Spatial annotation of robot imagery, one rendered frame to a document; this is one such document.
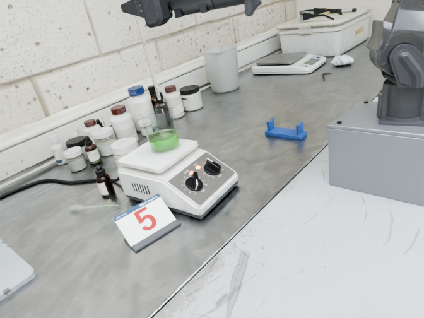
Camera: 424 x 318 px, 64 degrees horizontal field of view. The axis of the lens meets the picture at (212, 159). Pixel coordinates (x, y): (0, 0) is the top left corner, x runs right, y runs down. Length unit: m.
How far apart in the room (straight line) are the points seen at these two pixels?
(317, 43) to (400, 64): 1.07
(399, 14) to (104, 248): 0.57
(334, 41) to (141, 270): 1.27
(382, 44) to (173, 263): 0.43
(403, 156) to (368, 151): 0.05
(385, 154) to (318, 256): 0.19
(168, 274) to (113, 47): 0.82
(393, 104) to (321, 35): 1.03
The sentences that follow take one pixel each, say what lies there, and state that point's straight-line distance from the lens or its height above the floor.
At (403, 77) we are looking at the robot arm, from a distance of 0.56.
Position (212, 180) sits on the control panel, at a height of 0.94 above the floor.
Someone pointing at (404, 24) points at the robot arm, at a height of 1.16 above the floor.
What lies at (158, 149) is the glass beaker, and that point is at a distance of 0.65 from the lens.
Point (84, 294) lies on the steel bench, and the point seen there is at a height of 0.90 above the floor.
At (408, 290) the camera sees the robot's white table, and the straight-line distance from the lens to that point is 0.49.
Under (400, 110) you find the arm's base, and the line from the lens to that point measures 0.59.
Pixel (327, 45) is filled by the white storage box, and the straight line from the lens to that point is 1.59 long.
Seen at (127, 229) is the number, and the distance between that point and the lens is 0.60.
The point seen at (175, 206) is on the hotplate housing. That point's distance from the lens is 0.62.
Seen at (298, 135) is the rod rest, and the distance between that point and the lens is 0.83.
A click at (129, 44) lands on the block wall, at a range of 1.21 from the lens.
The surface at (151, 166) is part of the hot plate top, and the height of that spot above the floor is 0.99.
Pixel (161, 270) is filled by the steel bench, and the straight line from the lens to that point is 0.53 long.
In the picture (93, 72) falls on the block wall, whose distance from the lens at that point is 1.13.
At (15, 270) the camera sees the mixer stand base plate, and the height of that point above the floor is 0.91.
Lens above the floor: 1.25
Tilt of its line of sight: 26 degrees down
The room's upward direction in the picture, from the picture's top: 11 degrees counter-clockwise
